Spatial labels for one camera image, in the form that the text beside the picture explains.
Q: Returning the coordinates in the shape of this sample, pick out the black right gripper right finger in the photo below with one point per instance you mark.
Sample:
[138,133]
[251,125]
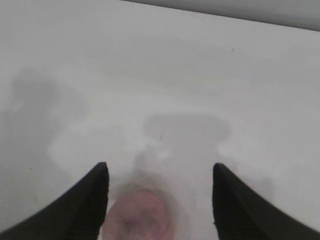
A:
[245,215]

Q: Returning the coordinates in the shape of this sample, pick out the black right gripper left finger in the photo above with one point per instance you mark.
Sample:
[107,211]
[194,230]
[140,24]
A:
[75,212]

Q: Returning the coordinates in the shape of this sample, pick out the pink peach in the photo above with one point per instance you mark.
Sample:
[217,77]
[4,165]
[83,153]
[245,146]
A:
[140,217]

